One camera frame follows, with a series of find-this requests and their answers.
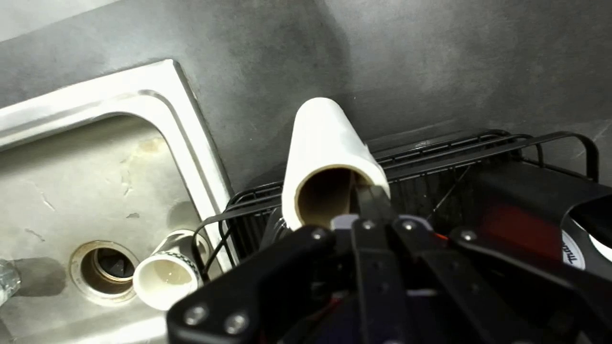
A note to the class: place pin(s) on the white mug with black pattern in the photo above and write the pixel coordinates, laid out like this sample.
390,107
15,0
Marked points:
164,279

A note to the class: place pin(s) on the white cylindrical cup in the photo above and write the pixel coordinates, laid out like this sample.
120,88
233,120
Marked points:
323,145

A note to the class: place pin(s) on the stainless steel sink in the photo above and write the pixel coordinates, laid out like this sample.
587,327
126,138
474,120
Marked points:
78,183

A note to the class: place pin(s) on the chrome sink faucet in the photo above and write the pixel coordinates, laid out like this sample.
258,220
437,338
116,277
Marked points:
9,279

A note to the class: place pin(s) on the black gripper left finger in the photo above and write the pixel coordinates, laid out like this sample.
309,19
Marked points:
269,287

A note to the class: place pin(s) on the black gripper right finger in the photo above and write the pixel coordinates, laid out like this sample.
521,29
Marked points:
499,287

